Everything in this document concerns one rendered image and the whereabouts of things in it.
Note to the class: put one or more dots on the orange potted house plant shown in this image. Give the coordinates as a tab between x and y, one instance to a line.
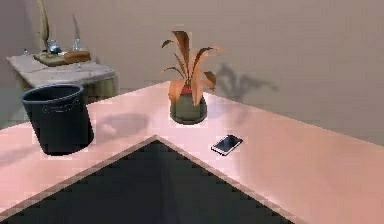
187	100

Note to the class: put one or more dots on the black mobile phone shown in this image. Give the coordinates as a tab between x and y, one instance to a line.
227	144

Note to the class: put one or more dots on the pink L-shaped counter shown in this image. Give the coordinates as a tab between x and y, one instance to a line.
283	160

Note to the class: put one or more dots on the brown bread loaf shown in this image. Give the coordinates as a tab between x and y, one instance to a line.
77	56

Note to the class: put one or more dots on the grey stone side table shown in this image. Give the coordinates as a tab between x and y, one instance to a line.
66	75

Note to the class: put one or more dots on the black waste bin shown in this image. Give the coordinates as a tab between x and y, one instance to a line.
58	116

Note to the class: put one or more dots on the clear glass bottle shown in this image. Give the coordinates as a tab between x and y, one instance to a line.
76	41

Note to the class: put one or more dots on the tan wooden board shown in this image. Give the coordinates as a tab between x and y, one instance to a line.
50	59

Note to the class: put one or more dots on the tall tan statue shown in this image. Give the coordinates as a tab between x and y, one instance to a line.
43	25

